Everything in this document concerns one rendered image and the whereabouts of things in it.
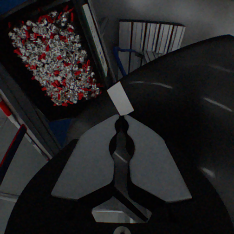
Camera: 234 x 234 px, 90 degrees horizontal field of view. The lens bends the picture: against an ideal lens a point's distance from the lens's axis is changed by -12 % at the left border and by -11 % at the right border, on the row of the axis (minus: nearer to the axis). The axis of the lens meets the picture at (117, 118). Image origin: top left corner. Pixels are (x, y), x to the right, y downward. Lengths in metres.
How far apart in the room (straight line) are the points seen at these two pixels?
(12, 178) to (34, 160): 0.21
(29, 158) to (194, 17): 1.66
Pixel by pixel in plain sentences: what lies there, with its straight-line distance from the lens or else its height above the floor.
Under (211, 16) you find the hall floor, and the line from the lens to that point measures 1.25.
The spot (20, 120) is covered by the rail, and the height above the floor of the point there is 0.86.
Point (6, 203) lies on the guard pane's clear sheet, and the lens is 1.27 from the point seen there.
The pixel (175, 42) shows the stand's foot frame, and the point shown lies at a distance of 1.11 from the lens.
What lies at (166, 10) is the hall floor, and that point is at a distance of 1.12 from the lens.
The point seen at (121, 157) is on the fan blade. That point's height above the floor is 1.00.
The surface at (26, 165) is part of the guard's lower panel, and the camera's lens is 1.27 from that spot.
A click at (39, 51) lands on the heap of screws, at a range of 0.27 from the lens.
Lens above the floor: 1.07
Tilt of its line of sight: 42 degrees down
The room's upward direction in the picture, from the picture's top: 179 degrees counter-clockwise
